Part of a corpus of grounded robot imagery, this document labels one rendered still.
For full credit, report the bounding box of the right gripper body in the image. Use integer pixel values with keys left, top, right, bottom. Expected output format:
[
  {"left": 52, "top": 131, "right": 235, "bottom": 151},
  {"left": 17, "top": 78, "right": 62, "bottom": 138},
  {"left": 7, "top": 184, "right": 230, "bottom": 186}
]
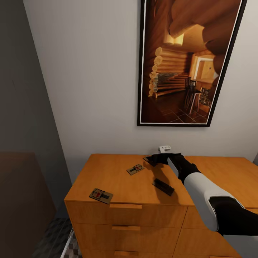
[{"left": 152, "top": 153, "right": 167, "bottom": 164}]

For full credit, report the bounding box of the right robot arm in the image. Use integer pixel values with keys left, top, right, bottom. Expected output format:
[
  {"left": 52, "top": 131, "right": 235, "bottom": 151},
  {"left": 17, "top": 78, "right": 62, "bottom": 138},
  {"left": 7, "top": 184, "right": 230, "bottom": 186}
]
[{"left": 147, "top": 145, "right": 258, "bottom": 258}]

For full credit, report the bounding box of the mousetrap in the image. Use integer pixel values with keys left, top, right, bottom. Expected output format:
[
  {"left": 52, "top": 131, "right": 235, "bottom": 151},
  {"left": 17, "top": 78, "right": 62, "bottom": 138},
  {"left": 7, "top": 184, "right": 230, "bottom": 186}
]
[
  {"left": 89, "top": 188, "right": 113, "bottom": 204},
  {"left": 143, "top": 156, "right": 158, "bottom": 167},
  {"left": 127, "top": 164, "right": 144, "bottom": 175},
  {"left": 152, "top": 178, "right": 175, "bottom": 196}
]

